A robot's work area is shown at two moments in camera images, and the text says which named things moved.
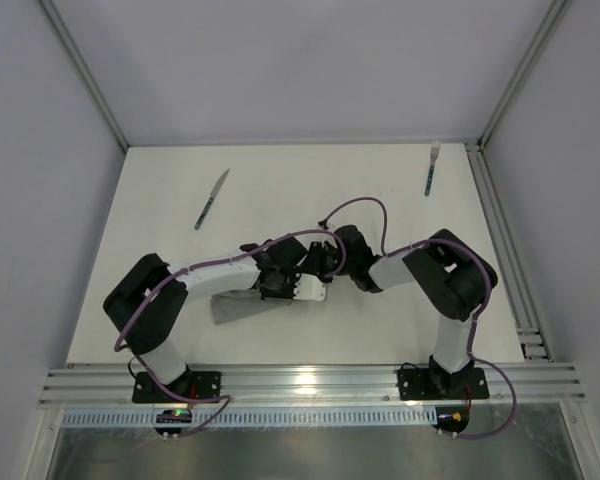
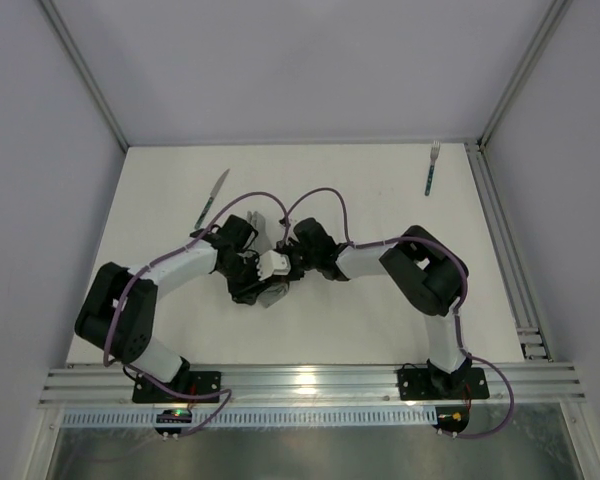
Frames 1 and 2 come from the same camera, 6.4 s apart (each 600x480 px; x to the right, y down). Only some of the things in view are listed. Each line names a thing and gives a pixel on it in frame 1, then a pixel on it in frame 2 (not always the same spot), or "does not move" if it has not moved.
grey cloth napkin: x=231 y=305 → x=273 y=291
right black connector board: x=453 y=419 does not move
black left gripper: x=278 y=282 → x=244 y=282
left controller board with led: x=173 y=416 does not move
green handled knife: x=208 y=203 does not move
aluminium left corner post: x=82 y=66 does not move
